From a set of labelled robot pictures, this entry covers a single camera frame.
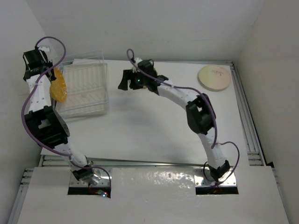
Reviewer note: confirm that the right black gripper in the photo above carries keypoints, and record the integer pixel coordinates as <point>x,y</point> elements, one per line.
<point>128,74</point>

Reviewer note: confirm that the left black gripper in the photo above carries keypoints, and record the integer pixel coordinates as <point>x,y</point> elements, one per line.
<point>48,63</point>

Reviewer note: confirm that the green polka dot plate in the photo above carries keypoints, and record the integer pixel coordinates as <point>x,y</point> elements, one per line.
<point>150,83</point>

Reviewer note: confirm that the orange plate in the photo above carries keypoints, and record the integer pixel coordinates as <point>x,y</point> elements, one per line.
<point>58,88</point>

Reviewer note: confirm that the clear plastic dish rack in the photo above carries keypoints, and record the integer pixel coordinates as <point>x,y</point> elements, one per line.
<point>85,75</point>

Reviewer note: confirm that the cream and green plate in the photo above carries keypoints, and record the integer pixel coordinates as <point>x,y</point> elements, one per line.
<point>214,78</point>

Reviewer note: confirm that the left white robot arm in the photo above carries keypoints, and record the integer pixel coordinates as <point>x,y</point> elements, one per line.
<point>40,119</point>

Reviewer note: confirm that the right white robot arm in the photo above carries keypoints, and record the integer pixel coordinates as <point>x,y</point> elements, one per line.
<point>199,112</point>

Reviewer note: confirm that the small green circuit board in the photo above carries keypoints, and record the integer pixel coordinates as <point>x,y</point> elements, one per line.
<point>102,193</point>

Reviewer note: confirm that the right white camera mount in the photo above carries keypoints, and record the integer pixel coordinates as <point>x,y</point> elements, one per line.
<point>137,60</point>

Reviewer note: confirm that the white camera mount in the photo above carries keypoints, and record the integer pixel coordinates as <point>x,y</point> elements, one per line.
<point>46,50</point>
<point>137,60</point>

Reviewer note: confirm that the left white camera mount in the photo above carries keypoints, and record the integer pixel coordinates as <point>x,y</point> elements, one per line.
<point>46,50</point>

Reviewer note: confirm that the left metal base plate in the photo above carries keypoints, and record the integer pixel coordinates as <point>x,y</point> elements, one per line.
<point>99,179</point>

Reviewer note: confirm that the metal base plate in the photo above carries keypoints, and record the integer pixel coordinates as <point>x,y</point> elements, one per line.
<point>99,179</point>
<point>202,178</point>

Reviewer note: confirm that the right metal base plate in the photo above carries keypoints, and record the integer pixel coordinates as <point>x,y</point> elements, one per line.
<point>202,178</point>

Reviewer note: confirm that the aluminium frame rail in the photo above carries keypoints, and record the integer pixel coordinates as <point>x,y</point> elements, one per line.
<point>254,149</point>

